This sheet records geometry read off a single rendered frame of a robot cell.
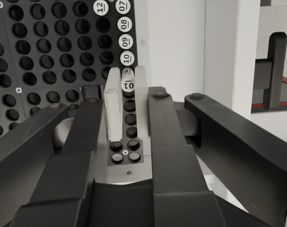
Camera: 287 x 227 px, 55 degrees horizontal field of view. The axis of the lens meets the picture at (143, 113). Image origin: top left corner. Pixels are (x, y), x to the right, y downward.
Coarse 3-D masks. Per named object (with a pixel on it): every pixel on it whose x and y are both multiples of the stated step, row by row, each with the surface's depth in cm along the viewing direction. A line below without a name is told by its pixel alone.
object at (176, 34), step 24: (168, 0) 29; (192, 0) 30; (168, 24) 30; (192, 24) 30; (168, 48) 31; (192, 48) 31; (168, 72) 32; (192, 72) 32; (144, 144) 35; (120, 168) 33; (144, 168) 33
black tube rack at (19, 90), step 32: (0, 0) 23; (32, 0) 23; (64, 0) 23; (0, 32) 23; (32, 32) 24; (64, 32) 26; (96, 32) 24; (0, 64) 27; (32, 64) 27; (64, 64) 28; (96, 64) 25; (0, 96) 25; (32, 96) 28; (64, 96) 26; (0, 128) 29
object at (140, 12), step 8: (136, 0) 28; (144, 0) 28; (136, 8) 28; (144, 8) 28; (136, 16) 29; (144, 16) 29; (136, 24) 29; (144, 24) 29; (136, 32) 29; (144, 32) 29; (136, 40) 30; (144, 40) 29; (144, 48) 30; (144, 56) 30; (144, 64) 30
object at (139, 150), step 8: (128, 0) 23; (112, 8) 23; (120, 16) 24; (128, 16) 24; (120, 32) 24; (128, 32) 24; (120, 48) 25; (136, 48) 25; (136, 56) 25; (120, 64) 25; (136, 64) 25; (120, 72) 25; (128, 96) 27; (128, 112) 27; (136, 120) 28; (128, 128) 27; (128, 136) 28; (136, 136) 28; (128, 152) 28; (136, 152) 28; (128, 160) 29; (136, 160) 29
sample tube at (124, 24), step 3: (120, 18) 23; (123, 18) 23; (126, 18) 23; (129, 18) 23; (120, 21) 23; (123, 21) 23; (126, 21) 23; (129, 21) 23; (120, 24) 23; (123, 24) 23; (126, 24) 23; (129, 24) 23; (120, 27) 23; (123, 27) 23; (126, 27) 23; (129, 27) 23; (123, 30) 23; (126, 30) 23
